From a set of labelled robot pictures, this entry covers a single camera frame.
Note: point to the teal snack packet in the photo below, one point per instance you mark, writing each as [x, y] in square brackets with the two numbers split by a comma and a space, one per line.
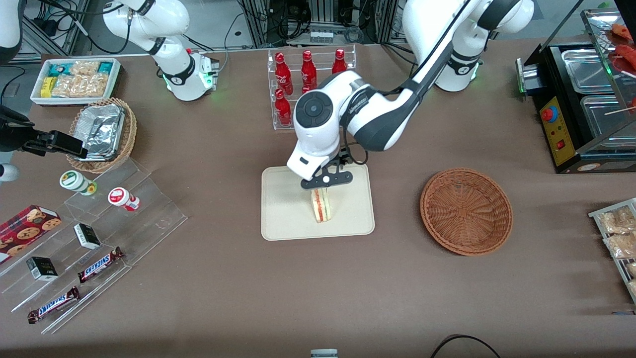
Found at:
[58, 69]
[105, 67]

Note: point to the clear acrylic bottle rack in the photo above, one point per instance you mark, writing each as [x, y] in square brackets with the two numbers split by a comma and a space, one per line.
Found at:
[323, 49]

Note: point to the brown wicker basket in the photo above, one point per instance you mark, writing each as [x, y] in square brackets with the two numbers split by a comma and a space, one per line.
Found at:
[467, 211]

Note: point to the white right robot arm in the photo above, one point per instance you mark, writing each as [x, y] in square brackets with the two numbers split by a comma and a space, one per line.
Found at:
[174, 64]

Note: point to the clear acrylic stepped stand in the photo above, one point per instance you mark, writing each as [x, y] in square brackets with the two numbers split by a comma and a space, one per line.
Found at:
[149, 219]

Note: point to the brown Snickers bar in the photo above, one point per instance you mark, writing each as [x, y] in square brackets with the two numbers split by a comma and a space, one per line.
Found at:
[53, 304]
[99, 265]

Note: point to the white power strip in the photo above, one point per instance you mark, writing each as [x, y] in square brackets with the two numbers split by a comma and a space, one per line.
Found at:
[321, 37]

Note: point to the aluminium foil tray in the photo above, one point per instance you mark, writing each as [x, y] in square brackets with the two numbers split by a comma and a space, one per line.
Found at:
[102, 127]
[99, 155]

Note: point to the clear cracker bag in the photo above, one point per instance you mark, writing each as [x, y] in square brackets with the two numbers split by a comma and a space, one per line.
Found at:
[84, 67]
[79, 85]

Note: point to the small black carton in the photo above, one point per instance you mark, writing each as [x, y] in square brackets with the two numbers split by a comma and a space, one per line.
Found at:
[87, 236]
[42, 268]

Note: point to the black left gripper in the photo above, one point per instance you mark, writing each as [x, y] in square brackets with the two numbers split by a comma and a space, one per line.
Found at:
[343, 161]

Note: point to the triangular sandwich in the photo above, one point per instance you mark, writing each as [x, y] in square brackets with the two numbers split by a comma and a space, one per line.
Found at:
[321, 206]

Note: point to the white rectangular snack bin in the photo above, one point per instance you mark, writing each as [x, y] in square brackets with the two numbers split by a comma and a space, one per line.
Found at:
[117, 74]

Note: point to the light wicker basket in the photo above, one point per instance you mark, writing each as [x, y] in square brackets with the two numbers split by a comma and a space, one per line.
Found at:
[130, 134]

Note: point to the clear fried snack bag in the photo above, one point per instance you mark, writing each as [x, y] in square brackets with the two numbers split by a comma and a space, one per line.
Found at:
[621, 245]
[631, 269]
[618, 220]
[632, 288]

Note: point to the black food warmer machine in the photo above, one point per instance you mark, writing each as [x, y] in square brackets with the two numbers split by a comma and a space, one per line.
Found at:
[556, 134]

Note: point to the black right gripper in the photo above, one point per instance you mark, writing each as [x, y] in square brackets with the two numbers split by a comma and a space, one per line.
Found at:
[16, 133]

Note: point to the green lid yogurt cup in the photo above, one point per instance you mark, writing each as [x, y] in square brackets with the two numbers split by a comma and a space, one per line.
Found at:
[74, 181]

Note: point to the red emergency knob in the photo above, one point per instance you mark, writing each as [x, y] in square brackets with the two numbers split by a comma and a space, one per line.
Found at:
[549, 115]

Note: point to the red lid yogurt cup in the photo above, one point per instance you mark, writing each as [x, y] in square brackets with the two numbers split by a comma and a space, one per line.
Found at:
[120, 197]

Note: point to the yellow snack packet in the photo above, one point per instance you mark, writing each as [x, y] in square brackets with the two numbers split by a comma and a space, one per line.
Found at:
[48, 87]

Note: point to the steel warmer pan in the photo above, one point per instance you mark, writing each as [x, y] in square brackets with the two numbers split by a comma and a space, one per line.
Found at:
[606, 117]
[586, 72]

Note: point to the small grey device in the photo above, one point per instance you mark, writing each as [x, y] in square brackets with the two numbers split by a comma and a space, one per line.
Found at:
[324, 353]

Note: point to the red cookie box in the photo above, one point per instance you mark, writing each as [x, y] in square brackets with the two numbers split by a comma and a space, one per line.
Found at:
[27, 228]

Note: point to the tray of packaged snacks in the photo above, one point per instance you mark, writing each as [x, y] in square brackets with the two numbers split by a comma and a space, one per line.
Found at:
[596, 215]

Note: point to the beige plastic tray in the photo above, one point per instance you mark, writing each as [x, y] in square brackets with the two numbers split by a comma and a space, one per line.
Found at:
[288, 219]

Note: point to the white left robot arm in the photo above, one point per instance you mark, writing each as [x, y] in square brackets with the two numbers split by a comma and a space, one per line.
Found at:
[377, 119]

